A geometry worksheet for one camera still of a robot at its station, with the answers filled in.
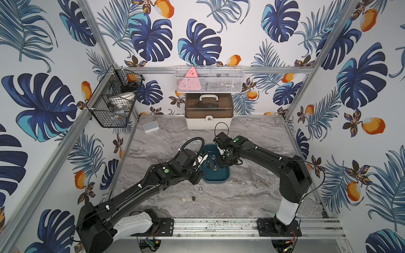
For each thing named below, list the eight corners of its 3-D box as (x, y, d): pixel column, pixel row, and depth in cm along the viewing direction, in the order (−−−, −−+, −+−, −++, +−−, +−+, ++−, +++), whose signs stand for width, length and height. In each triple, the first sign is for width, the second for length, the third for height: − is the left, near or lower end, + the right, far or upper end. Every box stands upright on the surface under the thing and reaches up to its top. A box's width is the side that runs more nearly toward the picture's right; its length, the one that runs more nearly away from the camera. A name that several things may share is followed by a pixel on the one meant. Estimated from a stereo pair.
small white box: (145, 133, 114) (144, 131, 112) (143, 126, 118) (142, 124, 116) (159, 129, 117) (159, 127, 115) (157, 122, 121) (157, 120, 119)
